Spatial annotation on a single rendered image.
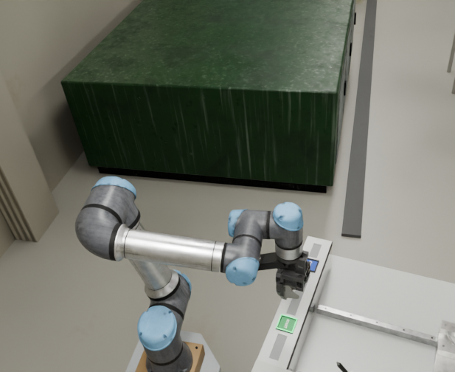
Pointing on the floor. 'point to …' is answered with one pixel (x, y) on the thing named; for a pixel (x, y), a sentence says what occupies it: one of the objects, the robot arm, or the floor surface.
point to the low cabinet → (218, 92)
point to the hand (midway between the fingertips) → (283, 294)
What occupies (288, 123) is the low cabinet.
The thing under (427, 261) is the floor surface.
